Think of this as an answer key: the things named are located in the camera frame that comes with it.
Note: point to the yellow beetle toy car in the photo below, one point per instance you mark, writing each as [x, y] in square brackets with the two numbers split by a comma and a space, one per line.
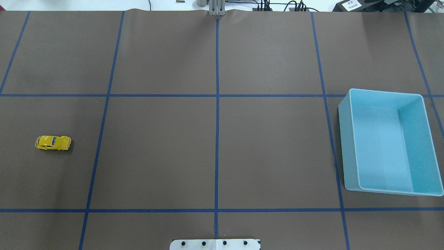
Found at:
[49, 142]

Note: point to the brown table mat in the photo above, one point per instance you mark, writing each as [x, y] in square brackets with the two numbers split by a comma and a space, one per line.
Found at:
[187, 126]

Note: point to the white mounting plate with holes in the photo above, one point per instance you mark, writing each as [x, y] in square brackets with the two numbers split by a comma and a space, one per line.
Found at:
[215, 244]

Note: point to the light blue plastic bin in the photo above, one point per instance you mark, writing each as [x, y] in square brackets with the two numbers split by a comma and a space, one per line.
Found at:
[387, 145]

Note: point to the black box with white label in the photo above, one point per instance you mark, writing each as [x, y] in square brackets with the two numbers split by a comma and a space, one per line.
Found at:
[351, 6]

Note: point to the grey metal camera post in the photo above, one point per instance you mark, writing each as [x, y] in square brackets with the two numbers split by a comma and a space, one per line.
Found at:
[216, 7]

